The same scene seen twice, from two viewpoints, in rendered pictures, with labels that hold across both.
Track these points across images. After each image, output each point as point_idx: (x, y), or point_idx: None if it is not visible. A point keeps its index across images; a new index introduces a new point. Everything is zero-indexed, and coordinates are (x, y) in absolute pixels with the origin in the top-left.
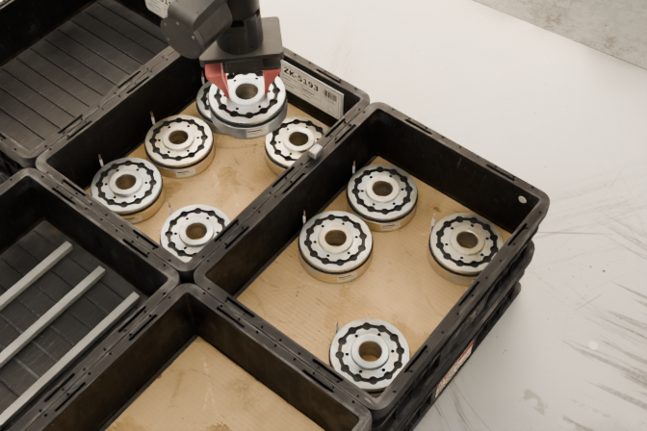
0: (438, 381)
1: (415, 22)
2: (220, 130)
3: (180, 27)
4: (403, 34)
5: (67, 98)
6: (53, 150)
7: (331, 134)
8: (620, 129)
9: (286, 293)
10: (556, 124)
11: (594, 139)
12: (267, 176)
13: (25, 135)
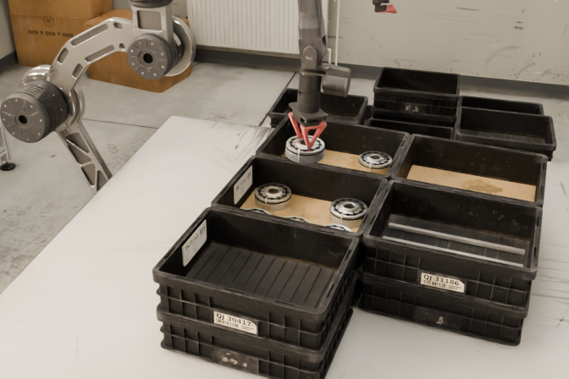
0: None
1: (107, 225)
2: (323, 157)
3: (349, 78)
4: (119, 227)
5: (272, 290)
6: (347, 231)
7: (284, 160)
8: (178, 160)
9: None
10: (181, 175)
11: (188, 166)
12: (293, 207)
13: (312, 297)
